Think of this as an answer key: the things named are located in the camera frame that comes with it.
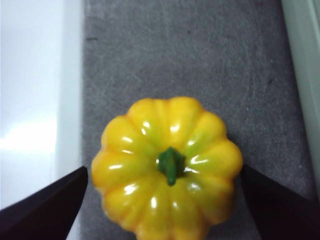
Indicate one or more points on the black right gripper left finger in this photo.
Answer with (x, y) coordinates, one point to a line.
(45, 215)

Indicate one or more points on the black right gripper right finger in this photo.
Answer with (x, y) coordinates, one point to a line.
(282, 215)

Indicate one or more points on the yellow toy pumpkin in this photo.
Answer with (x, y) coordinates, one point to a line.
(150, 195)

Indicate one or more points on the green breakfast machine base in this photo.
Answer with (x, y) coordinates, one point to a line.
(310, 75)

